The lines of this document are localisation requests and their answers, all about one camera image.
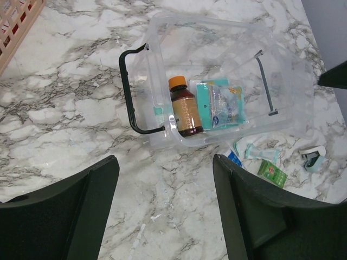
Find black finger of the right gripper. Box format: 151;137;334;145
317;61;347;89

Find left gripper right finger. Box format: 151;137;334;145
213;154;346;259

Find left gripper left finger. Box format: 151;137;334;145
1;155;120;259

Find green small medicine box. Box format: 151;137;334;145
257;159;287;189

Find clear teal sachet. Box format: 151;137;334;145
233;138;280;164

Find clear teal blister packs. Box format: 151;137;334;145
196;78;246;131

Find brown bottle orange cap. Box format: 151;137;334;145
168;75;203;137

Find clear plastic medicine box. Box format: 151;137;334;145
119;12;314;148

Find blue labelled small bottle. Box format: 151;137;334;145
224;150;243;167

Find white bottle green cap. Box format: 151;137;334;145
153;107;165;126

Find light blue clip item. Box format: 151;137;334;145
299;145;326;173

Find peach plastic file organizer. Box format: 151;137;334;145
1;0;46;73

